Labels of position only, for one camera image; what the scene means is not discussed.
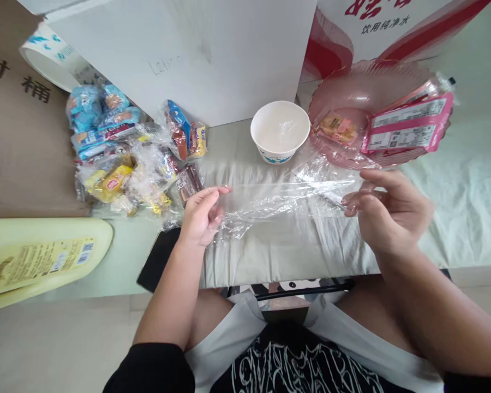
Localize white printed tape roll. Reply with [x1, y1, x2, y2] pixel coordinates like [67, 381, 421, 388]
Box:
[18, 22, 92, 93]

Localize grey cloth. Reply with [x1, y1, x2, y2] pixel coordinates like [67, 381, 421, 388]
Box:
[195, 117, 452, 289]

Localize pile of wrapped snacks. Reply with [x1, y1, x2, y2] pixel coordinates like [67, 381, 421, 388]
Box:
[67, 83, 209, 231]

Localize clear plastic wrap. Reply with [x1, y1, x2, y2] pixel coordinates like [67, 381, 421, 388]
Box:
[212, 153, 384, 246]

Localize white paper cup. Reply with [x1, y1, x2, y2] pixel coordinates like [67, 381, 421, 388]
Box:
[250, 100, 311, 166]

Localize person's left fingers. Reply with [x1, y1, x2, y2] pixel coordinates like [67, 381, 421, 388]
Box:
[206, 203, 226, 246]

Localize brown chocolate snack packet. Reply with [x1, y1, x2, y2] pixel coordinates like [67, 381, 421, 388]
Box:
[175, 163, 205, 204]

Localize person's body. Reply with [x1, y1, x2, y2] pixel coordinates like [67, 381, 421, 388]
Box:
[102, 293, 491, 393]

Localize yellow plastic container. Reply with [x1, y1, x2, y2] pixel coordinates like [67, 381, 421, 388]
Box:
[0, 217, 115, 316]

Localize person's left hand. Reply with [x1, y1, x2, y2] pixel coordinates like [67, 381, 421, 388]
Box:
[179, 185, 233, 249]

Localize person's right fingers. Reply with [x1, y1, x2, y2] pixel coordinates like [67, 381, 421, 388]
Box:
[341, 169, 390, 218]

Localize pink glass plate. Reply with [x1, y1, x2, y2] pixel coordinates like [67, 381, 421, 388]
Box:
[308, 61, 453, 171]

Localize small yellow pink snack packet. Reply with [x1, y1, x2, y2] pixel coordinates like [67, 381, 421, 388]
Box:
[312, 112, 359, 147]

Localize red and white carton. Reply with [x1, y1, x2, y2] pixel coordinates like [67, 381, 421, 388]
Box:
[301, 0, 491, 84]

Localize person's left thumb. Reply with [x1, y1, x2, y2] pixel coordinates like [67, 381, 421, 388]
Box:
[199, 185, 233, 202]

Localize brown cardboard carton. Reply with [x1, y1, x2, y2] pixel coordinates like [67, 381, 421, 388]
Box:
[0, 0, 94, 220]

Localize large white box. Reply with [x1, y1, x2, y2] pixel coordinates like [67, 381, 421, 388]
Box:
[16, 0, 318, 128]

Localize person's right hand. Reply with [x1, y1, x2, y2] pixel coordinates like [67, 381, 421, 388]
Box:
[341, 169, 435, 259]

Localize black phone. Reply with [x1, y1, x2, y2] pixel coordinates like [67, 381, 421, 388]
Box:
[136, 227, 184, 294]

